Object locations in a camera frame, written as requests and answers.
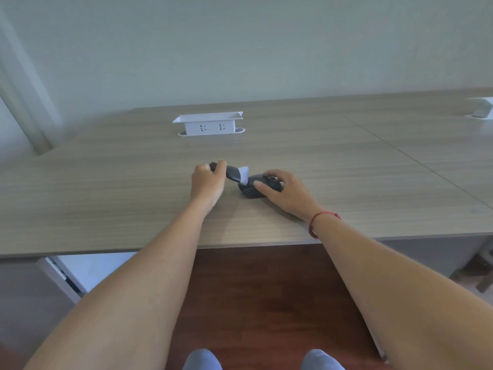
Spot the person's right hand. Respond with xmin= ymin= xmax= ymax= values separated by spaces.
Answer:
xmin=252 ymin=169 xmax=324 ymax=225

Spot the person's left hand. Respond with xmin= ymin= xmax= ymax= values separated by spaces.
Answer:
xmin=190 ymin=160 xmax=228 ymax=216

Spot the black computer mouse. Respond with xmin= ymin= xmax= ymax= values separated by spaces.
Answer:
xmin=238 ymin=173 xmax=286 ymax=199

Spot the black brush with white bristles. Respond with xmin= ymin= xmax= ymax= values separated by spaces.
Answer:
xmin=209 ymin=162 xmax=251 ymax=186

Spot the person's left forearm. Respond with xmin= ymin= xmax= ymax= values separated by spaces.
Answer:
xmin=23 ymin=200 xmax=216 ymax=370

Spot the person's right forearm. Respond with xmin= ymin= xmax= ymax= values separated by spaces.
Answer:
xmin=310 ymin=212 xmax=493 ymax=370

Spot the white desk socket box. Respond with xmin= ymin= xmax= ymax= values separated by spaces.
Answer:
xmin=465 ymin=97 xmax=493 ymax=121
xmin=172 ymin=111 xmax=246 ymax=138

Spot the white desk support panel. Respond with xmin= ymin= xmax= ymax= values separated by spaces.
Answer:
xmin=38 ymin=252 xmax=137 ymax=305

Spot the person's right foot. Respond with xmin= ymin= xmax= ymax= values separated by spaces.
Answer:
xmin=301 ymin=348 xmax=346 ymax=370

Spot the person's foot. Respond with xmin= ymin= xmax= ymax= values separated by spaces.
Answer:
xmin=183 ymin=348 xmax=223 ymax=370
xmin=301 ymin=348 xmax=346 ymax=370

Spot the person's left foot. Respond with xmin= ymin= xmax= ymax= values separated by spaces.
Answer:
xmin=183 ymin=348 xmax=223 ymax=370

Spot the grey desk side panel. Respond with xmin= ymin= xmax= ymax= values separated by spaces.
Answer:
xmin=379 ymin=236 xmax=493 ymax=280

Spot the dark chair base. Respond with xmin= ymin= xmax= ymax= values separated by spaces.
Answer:
xmin=450 ymin=246 xmax=493 ymax=294

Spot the red string bracelet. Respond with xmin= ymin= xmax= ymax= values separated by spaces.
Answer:
xmin=308 ymin=211 xmax=342 ymax=239

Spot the white window frame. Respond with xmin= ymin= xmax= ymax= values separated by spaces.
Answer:
xmin=0 ymin=9 xmax=64 ymax=155

